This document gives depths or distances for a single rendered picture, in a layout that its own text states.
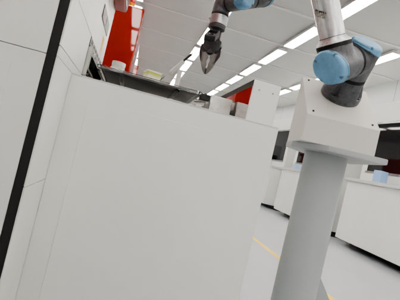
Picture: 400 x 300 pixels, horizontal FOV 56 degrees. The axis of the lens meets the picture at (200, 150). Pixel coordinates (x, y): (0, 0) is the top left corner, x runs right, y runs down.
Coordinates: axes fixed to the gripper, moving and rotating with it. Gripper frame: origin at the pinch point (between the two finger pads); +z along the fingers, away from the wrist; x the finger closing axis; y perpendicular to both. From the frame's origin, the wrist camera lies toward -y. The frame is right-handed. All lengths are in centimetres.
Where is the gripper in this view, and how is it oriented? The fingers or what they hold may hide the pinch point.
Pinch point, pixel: (205, 70)
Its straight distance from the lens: 160.6
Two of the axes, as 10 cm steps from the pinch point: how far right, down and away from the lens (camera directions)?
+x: -9.6, -2.3, 1.4
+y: 1.3, 0.4, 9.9
